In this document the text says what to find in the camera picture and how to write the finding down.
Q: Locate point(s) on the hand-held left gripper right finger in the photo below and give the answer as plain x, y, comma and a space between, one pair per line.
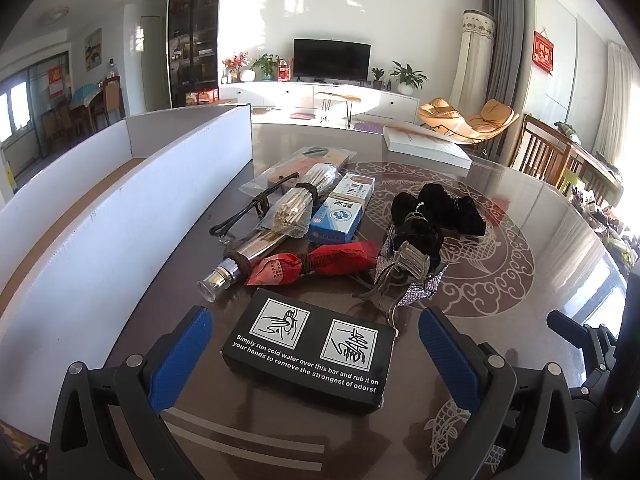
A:
450, 360

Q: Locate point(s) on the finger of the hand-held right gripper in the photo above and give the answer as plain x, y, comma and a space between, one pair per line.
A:
585, 342

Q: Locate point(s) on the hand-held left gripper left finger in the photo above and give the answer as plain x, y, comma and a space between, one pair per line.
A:
180, 360

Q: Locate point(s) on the black box with white print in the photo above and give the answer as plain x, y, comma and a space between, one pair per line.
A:
310, 355

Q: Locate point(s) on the black glasses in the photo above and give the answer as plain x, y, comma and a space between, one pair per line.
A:
235, 220

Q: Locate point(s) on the blue and white ointment box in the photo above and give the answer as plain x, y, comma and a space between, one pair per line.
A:
340, 210

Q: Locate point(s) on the orange phone case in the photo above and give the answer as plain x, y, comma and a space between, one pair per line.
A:
310, 157

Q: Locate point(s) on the rhinestone claw hair clip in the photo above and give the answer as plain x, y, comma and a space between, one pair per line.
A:
407, 275

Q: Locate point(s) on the silver metal tube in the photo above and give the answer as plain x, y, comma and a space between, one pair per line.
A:
250, 255

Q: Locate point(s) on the cluttered wooden sideboard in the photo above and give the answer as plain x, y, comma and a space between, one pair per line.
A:
607, 210

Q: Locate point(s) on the black velvet cloth bundle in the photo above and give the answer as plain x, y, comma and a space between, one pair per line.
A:
445, 210

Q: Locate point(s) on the red foil packet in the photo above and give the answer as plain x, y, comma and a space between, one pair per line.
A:
340, 257

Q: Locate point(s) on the wooden chair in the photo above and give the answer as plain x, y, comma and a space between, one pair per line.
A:
595, 175
540, 147

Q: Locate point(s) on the bagged wooden sticks bundle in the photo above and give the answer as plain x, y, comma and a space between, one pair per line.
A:
305, 195

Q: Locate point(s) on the flat white box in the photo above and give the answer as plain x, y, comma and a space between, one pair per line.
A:
425, 146

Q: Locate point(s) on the orange lounge chair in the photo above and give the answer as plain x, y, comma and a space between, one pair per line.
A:
470, 119

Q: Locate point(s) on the white sheer curtain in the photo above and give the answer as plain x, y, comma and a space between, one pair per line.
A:
617, 100

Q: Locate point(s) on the purple floor mat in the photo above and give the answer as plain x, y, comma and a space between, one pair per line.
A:
372, 125

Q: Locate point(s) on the orange printed carton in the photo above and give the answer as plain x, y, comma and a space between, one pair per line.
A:
202, 96

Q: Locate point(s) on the blue table cover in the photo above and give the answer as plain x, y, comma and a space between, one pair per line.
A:
82, 95

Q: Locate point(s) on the white television cabinet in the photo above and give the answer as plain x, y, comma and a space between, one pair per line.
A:
280, 94

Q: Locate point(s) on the leafy plant in white pot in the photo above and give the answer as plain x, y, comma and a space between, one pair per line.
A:
407, 77

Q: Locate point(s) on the wooden bench stool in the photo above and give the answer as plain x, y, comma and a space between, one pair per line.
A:
336, 97

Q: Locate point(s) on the small potted plant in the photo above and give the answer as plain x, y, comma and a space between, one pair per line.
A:
377, 76

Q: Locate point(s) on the covered standing air conditioner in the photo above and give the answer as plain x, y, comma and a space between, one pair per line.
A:
475, 60

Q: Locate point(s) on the red window poster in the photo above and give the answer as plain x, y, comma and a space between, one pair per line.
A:
56, 84

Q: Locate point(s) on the red flower bouquet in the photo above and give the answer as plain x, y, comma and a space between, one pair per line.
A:
235, 62

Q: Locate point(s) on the red gift bag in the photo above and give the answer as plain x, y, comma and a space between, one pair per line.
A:
284, 72

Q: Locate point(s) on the green potted plant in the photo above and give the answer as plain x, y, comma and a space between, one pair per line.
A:
266, 65

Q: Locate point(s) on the grey curtain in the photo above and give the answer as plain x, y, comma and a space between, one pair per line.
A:
502, 40

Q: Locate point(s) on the black television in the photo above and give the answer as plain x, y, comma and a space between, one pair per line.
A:
331, 59

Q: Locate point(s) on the black glass display cabinet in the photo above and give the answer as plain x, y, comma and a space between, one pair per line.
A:
195, 35

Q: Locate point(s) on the round ceiling lamp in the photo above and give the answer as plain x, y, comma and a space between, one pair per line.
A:
54, 16

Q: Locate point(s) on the red wall hanging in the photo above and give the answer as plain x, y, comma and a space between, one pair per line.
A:
543, 52

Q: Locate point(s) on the framed wall painting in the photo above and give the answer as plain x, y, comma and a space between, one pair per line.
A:
93, 49

